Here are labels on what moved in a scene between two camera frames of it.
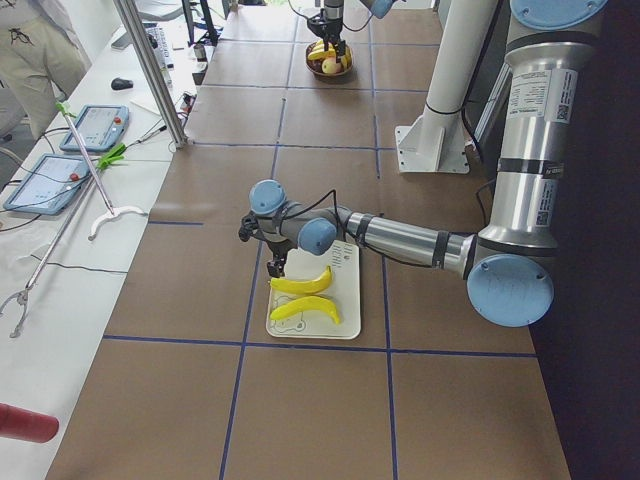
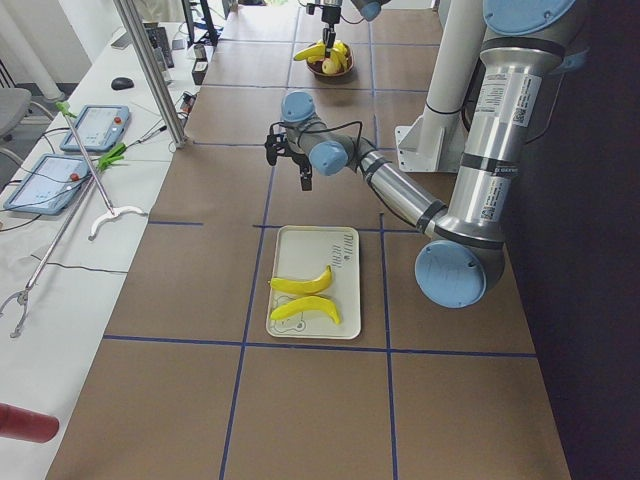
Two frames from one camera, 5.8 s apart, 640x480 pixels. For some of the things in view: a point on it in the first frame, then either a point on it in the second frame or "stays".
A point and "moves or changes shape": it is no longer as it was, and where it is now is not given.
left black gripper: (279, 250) -> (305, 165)
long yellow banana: (319, 53) moves or changes shape
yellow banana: (305, 303) stays
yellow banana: (304, 287) stays
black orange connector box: (189, 99) stays
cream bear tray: (342, 257) stays
